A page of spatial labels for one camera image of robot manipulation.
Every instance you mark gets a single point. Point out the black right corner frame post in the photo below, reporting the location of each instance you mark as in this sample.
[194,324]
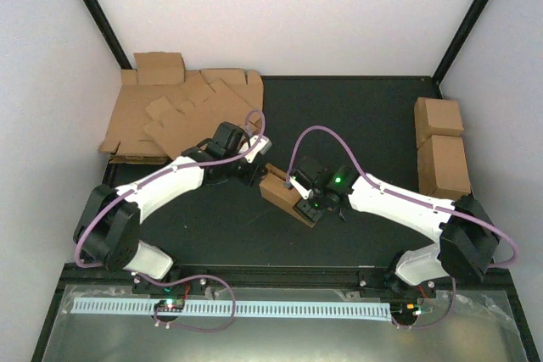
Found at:
[462,33]

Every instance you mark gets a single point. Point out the stack of flat cardboard blanks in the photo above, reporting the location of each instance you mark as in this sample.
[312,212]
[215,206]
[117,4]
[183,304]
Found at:
[125,141]

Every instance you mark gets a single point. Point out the small folded cardboard box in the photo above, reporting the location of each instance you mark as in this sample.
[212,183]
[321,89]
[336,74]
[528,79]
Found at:
[160,68]

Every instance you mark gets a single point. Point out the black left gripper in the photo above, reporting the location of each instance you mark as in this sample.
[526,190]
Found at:
[257,171]

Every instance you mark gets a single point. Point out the light blue slotted cable duct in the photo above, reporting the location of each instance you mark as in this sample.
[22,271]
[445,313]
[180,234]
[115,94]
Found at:
[225,308]

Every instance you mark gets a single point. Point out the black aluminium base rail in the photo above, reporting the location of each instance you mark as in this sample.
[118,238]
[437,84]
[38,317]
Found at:
[370,281]

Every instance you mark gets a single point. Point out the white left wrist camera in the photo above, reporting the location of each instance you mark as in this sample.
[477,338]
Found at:
[258,145]

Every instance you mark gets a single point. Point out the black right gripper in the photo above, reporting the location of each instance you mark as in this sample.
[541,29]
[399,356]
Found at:
[313,215]

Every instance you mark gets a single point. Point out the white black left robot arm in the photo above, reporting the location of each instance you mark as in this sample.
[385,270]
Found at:
[108,233]

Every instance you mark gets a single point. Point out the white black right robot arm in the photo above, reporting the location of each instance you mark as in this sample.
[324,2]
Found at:
[461,247]

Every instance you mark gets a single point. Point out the metal base plate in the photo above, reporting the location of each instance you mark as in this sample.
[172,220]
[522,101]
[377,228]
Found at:
[466,326]

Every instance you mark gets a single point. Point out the black left corner frame post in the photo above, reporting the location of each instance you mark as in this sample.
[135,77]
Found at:
[101,21]

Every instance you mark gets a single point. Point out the loose top cardboard blank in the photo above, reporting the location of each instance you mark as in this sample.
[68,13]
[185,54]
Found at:
[177,126]

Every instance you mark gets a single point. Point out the folded cardboard box front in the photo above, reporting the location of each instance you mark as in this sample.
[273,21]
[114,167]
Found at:
[442,168]

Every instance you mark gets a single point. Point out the black corner frame post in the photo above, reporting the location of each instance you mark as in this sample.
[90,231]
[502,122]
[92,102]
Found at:
[101,21]
[462,33]

